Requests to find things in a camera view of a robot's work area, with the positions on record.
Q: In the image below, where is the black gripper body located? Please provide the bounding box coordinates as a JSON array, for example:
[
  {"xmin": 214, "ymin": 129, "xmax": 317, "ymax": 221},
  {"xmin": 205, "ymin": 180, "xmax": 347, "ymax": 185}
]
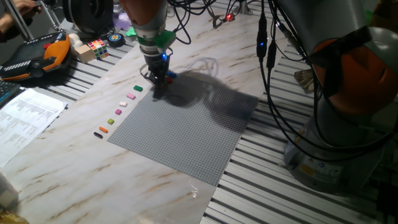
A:
[{"xmin": 144, "ymin": 52, "xmax": 172, "ymax": 78}]

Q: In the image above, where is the dark red sleeved forearm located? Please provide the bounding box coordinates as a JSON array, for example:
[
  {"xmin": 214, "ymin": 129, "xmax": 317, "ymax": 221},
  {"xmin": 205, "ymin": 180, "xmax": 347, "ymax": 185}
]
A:
[{"xmin": 0, "ymin": 12, "xmax": 32, "ymax": 43}]

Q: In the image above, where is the grey Lego baseplate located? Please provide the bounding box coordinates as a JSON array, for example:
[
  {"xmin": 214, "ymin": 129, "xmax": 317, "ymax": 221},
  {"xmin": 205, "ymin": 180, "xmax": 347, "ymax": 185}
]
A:
[{"xmin": 107, "ymin": 69, "xmax": 260, "ymax": 187}]

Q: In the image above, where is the bare person hand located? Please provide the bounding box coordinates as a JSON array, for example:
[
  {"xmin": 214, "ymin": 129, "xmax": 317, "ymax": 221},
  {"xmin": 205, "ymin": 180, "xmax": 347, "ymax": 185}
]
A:
[{"xmin": 12, "ymin": 0, "xmax": 43, "ymax": 16}]

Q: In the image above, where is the black and blue round puck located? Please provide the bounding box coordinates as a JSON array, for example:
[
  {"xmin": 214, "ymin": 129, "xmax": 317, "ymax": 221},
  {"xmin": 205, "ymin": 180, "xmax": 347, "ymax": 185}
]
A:
[{"xmin": 107, "ymin": 32, "xmax": 126, "ymax": 48}]

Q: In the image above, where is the pale purple plastic object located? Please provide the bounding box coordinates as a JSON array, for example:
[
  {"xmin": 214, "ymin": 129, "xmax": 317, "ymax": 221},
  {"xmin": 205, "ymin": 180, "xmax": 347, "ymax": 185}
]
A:
[{"xmin": 112, "ymin": 11, "xmax": 132, "ymax": 31}]

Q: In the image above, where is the Rubik's cube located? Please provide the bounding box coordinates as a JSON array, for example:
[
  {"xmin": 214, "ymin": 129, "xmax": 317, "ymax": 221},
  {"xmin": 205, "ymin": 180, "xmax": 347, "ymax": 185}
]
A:
[{"xmin": 87, "ymin": 39, "xmax": 110, "ymax": 61}]

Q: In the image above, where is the wooden cube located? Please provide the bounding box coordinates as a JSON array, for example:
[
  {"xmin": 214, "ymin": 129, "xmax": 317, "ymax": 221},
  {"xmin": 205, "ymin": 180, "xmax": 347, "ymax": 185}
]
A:
[{"xmin": 75, "ymin": 44, "xmax": 96, "ymax": 64}]

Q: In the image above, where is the black filament spool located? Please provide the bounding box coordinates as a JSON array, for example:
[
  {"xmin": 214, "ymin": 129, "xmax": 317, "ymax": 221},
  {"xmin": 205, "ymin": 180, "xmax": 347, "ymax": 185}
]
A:
[{"xmin": 62, "ymin": 0, "xmax": 114, "ymax": 35}]

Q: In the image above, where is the white round figure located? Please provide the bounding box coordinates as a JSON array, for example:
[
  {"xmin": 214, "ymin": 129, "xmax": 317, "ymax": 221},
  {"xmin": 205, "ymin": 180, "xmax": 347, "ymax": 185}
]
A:
[{"xmin": 68, "ymin": 33, "xmax": 84, "ymax": 50}]

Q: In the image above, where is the thin metal rod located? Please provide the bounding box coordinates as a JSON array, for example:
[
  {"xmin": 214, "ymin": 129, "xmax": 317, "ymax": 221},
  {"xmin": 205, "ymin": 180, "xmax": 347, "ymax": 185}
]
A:
[
  {"xmin": 2, "ymin": 0, "xmax": 34, "ymax": 41},
  {"xmin": 40, "ymin": 0, "xmax": 65, "ymax": 32}
]

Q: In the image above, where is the marble pattern board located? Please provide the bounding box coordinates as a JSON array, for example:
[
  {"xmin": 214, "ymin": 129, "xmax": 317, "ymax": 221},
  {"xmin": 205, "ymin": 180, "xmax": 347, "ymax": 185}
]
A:
[{"xmin": 0, "ymin": 0, "xmax": 284, "ymax": 224}]

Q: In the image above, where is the black and orange teach pendant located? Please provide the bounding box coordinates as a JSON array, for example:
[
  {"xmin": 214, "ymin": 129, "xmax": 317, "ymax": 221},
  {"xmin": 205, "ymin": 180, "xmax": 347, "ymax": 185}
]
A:
[{"xmin": 0, "ymin": 32, "xmax": 72, "ymax": 82}]

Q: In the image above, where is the printed paper sheet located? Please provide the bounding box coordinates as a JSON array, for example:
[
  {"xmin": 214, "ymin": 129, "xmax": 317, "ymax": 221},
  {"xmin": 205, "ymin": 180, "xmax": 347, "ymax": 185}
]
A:
[{"xmin": 0, "ymin": 88, "xmax": 68, "ymax": 169}]

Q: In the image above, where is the black keyboard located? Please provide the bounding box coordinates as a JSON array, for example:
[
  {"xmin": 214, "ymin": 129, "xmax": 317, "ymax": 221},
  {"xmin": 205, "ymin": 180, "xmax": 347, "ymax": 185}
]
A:
[{"xmin": 0, "ymin": 80, "xmax": 22, "ymax": 110}]

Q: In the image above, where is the translucent plastic cup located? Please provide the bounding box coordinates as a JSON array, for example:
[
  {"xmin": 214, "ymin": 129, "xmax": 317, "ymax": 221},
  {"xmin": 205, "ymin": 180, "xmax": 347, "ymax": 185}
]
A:
[{"xmin": 0, "ymin": 172, "xmax": 19, "ymax": 212}]

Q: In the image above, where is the gold foil packet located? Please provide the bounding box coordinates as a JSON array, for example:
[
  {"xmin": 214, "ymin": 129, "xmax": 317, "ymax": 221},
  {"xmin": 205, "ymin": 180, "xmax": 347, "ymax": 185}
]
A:
[{"xmin": 0, "ymin": 210, "xmax": 30, "ymax": 224}]

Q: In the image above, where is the green cloth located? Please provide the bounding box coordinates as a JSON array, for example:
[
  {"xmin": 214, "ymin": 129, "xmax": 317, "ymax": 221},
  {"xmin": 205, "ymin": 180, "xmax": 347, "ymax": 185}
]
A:
[{"xmin": 364, "ymin": 9, "xmax": 374, "ymax": 27}]

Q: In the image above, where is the thin grey sensor cable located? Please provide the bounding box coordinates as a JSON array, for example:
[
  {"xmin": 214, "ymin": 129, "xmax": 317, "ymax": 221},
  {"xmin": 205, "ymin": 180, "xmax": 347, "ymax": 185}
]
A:
[{"xmin": 139, "ymin": 63, "xmax": 155, "ymax": 84}]

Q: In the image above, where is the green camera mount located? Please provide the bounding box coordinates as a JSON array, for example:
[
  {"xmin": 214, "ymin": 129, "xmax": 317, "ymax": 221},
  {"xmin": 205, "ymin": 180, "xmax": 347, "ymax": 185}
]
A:
[{"xmin": 125, "ymin": 27, "xmax": 177, "ymax": 50}]

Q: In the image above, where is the black cable with red light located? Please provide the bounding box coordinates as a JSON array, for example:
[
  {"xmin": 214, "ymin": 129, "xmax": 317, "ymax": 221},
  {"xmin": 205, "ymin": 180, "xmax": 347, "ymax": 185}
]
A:
[{"xmin": 167, "ymin": 0, "xmax": 236, "ymax": 45}]

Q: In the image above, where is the aluminium frame post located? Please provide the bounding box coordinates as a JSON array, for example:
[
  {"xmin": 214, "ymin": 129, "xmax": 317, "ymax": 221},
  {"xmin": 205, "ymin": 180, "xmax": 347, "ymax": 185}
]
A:
[{"xmin": 236, "ymin": 0, "xmax": 253, "ymax": 16}]

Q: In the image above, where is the black cable with blue light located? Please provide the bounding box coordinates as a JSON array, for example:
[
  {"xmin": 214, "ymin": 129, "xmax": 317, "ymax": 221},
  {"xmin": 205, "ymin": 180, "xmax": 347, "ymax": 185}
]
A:
[{"xmin": 255, "ymin": 0, "xmax": 396, "ymax": 164}]

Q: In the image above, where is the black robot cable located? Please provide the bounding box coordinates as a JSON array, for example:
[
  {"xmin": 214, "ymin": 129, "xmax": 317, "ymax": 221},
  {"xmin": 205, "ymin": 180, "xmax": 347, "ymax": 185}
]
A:
[{"xmin": 264, "ymin": 0, "xmax": 392, "ymax": 156}]

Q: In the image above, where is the metal bracket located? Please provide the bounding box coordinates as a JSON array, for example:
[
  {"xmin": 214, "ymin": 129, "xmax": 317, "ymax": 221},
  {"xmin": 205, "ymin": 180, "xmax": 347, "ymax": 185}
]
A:
[{"xmin": 294, "ymin": 68, "xmax": 314, "ymax": 93}]

